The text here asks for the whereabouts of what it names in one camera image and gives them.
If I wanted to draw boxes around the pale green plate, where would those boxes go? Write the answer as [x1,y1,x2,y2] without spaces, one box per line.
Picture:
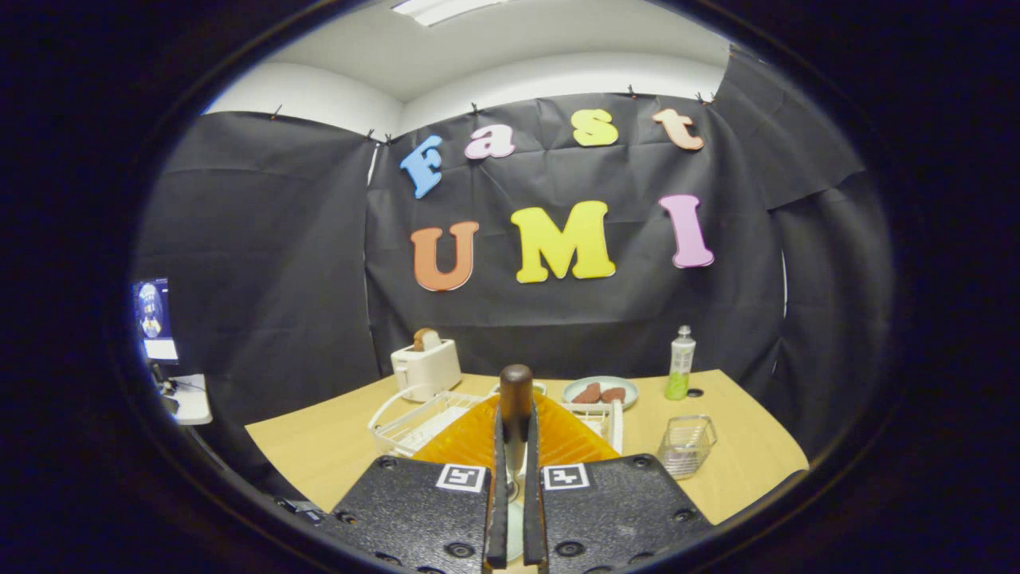
[562,375,640,411]

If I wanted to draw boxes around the ceiling light panel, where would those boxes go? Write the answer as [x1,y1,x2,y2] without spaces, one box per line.
[390,0,511,27]

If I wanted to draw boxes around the white wire dish rack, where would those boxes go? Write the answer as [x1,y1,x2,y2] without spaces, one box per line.
[368,385,624,459]

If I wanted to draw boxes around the metal wire basket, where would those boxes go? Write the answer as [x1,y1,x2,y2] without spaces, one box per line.
[657,415,718,481]

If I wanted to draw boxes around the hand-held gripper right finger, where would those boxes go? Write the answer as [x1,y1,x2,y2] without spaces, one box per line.
[522,393,716,574]

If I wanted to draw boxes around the wooden handled spoon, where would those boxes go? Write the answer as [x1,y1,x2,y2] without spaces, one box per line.
[499,364,536,563]

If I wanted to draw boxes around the white side desk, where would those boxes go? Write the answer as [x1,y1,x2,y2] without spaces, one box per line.
[163,373,214,426]

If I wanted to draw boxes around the white ribbed drain tray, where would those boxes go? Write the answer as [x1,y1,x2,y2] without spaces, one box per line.
[397,405,473,449]

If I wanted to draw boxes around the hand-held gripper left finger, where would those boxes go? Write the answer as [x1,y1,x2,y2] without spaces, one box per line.
[327,395,511,574]

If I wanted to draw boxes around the computer monitor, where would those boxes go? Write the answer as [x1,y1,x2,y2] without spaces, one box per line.
[131,277,180,365]

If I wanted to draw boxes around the white toaster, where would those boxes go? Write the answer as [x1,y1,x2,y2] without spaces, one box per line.
[390,339,462,402]

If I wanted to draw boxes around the green drink bottle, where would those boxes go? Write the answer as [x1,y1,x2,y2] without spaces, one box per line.
[665,325,696,401]

